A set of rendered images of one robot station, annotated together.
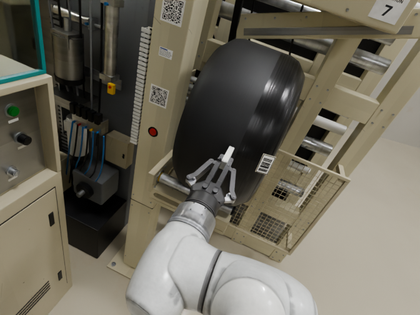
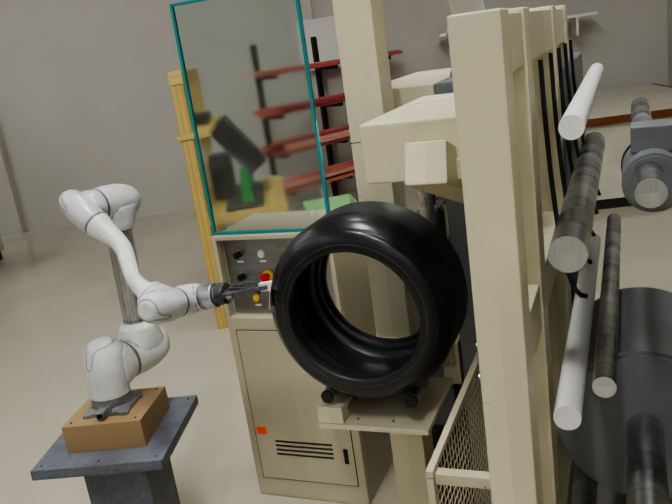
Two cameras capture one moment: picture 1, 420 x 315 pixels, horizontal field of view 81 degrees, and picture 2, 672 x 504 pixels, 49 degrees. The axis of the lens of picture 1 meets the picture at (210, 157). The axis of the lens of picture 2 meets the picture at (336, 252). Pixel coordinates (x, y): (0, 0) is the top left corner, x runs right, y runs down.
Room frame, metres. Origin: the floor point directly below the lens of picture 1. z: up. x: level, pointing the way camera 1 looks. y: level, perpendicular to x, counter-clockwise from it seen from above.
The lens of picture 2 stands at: (1.37, -2.21, 1.98)
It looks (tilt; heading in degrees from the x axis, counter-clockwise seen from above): 16 degrees down; 105
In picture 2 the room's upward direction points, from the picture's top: 8 degrees counter-clockwise
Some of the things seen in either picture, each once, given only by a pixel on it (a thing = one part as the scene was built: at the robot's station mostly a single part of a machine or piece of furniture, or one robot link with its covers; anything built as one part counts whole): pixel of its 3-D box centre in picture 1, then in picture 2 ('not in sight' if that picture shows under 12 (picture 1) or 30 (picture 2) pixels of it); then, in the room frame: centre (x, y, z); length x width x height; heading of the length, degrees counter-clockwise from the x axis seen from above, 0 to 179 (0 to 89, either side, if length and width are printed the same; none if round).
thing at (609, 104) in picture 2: not in sight; (600, 143); (2.37, 6.64, 0.47); 2.50 x 2.04 x 0.94; 98
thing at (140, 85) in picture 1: (142, 92); not in sight; (0.90, 0.34, 1.19); 0.05 x 0.04 x 0.48; 171
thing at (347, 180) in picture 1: (247, 190); (476, 488); (1.20, -0.28, 0.65); 0.90 x 0.02 x 0.70; 81
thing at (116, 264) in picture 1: (136, 258); not in sight; (0.92, 0.25, 0.01); 0.27 x 0.27 x 0.02; 81
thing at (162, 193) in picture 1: (190, 202); (348, 389); (0.76, 0.01, 0.84); 0.36 x 0.09 x 0.06; 81
